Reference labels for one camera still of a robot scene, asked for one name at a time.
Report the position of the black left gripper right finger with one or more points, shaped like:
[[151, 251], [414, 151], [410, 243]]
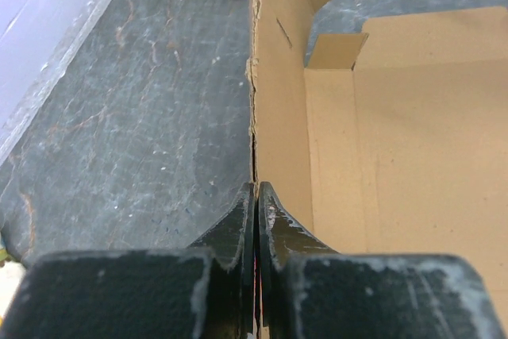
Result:
[[311, 291]]

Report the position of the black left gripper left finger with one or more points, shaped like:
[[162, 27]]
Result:
[[205, 290]]

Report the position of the cardboard box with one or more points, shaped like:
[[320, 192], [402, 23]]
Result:
[[392, 140]]

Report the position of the floral patterned cloth bag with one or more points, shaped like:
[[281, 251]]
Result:
[[12, 272]]

